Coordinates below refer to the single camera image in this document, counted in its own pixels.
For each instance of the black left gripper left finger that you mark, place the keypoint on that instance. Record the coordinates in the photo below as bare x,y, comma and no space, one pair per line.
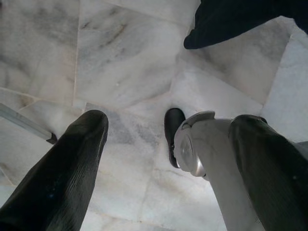
53,180

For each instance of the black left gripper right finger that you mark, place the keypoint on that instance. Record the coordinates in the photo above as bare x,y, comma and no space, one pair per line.
276,183

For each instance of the silver metal clothes rack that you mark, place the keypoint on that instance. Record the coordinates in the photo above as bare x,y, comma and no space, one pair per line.
24,121

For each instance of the navy shirt with red collar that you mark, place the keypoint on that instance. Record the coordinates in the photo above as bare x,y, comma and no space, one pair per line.
240,19

